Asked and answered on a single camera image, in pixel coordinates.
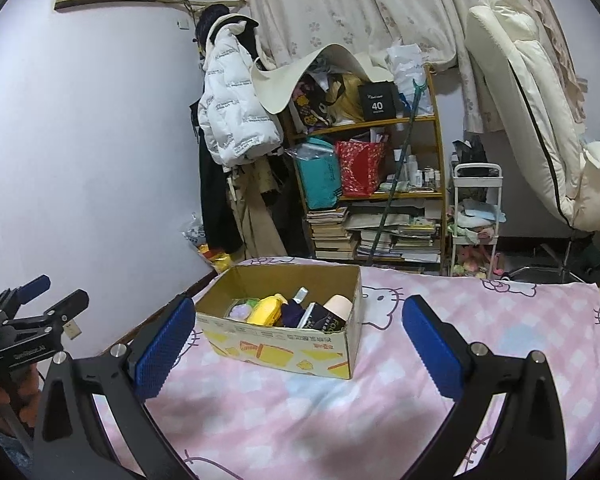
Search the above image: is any black packet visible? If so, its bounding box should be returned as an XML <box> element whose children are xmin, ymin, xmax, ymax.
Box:
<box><xmin>298</xmin><ymin>302</ymin><xmax>347</xmax><ymax>333</ymax></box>

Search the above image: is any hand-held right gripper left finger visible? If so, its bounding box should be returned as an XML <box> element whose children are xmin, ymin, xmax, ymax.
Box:
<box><xmin>32</xmin><ymin>296</ymin><xmax>197</xmax><ymax>480</ymax></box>

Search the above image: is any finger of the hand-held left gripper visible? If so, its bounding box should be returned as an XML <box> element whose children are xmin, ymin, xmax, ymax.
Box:
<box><xmin>0</xmin><ymin>275</ymin><xmax>51</xmax><ymax>319</ymax></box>
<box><xmin>5</xmin><ymin>289</ymin><xmax>90</xmax><ymax>336</ymax></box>

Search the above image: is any white trolley cart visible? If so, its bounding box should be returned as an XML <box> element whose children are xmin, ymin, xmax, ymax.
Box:
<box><xmin>447</xmin><ymin>162</ymin><xmax>505</xmax><ymax>278</ymax></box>

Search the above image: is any green pole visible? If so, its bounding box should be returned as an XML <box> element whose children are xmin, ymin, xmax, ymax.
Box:
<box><xmin>365</xmin><ymin>77</ymin><xmax>426</xmax><ymax>266</ymax></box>

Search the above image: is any black and yellow patterned bag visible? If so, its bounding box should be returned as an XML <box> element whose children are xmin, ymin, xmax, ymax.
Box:
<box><xmin>290</xmin><ymin>72</ymin><xmax>341</xmax><ymax>128</ymax></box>

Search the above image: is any teal bag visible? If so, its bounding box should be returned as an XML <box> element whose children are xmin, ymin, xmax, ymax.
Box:
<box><xmin>295</xmin><ymin>142</ymin><xmax>343</xmax><ymax>211</ymax></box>

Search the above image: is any beige coat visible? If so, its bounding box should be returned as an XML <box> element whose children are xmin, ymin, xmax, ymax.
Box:
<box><xmin>230</xmin><ymin>160</ymin><xmax>288</xmax><ymax>259</ymax></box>

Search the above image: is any white plastic bag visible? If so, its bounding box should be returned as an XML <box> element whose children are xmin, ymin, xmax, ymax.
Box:
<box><xmin>385</xmin><ymin>42</ymin><xmax>426</xmax><ymax>106</ymax></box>

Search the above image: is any white puffer jacket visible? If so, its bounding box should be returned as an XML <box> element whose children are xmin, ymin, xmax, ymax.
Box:
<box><xmin>196</xmin><ymin>12</ymin><xmax>283</xmax><ymax>166</ymax></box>

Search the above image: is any group of cosmetic bottles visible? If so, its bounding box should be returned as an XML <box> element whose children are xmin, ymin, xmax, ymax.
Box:
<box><xmin>392</xmin><ymin>147</ymin><xmax>443</xmax><ymax>193</ymax></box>

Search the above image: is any snack bag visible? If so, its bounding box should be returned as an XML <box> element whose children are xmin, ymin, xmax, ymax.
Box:
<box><xmin>182</xmin><ymin>214</ymin><xmax>236</xmax><ymax>273</ymax></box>

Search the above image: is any dark knit cap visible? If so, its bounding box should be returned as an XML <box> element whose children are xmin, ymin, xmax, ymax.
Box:
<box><xmin>195</xmin><ymin>4</ymin><xmax>231</xmax><ymax>41</ymax></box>

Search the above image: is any yellow dog plush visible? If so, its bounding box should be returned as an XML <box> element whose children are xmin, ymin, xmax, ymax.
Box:
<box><xmin>247</xmin><ymin>293</ymin><xmax>288</xmax><ymax>326</ymax></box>

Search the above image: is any black coat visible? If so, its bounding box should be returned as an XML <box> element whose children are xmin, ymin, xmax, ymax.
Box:
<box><xmin>197</xmin><ymin>100</ymin><xmax>246</xmax><ymax>257</ymax></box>

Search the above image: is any pile of books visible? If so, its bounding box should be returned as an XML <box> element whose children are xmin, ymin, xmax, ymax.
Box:
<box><xmin>305</xmin><ymin>207</ymin><xmax>443</xmax><ymax>263</ymax></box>

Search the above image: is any red gift bag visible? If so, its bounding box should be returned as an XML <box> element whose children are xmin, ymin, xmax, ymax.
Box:
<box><xmin>335</xmin><ymin>140</ymin><xmax>388</xmax><ymax>197</ymax></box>

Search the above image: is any wooden shelf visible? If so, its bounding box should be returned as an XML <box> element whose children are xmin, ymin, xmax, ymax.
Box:
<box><xmin>280</xmin><ymin>67</ymin><xmax>448</xmax><ymax>276</ymax></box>

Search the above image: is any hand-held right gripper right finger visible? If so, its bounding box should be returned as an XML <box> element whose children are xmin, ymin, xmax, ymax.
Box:
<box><xmin>401</xmin><ymin>295</ymin><xmax>567</xmax><ymax>480</ymax></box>

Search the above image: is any floral curtain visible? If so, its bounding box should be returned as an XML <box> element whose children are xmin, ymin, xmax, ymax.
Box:
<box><xmin>235</xmin><ymin>0</ymin><xmax>586</xmax><ymax>133</ymax></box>

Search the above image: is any dark purple soft item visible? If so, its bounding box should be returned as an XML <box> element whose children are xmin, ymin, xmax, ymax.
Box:
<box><xmin>279</xmin><ymin>299</ymin><xmax>308</xmax><ymax>329</ymax></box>

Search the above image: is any printed cardboard box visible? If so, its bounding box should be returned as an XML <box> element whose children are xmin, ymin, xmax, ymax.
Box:
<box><xmin>194</xmin><ymin>264</ymin><xmax>365</xmax><ymax>381</ymax></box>

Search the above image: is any beige cup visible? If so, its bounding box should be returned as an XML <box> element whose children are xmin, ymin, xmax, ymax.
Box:
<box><xmin>324</xmin><ymin>295</ymin><xmax>354</xmax><ymax>322</ymax></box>

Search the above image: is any pink cartoon cat bedsheet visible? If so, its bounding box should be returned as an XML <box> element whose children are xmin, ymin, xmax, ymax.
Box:
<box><xmin>75</xmin><ymin>256</ymin><xmax>600</xmax><ymax>480</ymax></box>

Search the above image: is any black box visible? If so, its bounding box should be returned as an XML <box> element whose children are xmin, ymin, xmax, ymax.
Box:
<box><xmin>357</xmin><ymin>81</ymin><xmax>398</xmax><ymax>122</ymax></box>

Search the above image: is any cream office chair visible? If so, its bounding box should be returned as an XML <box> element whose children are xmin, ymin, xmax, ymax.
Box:
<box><xmin>466</xmin><ymin>0</ymin><xmax>600</xmax><ymax>282</ymax></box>

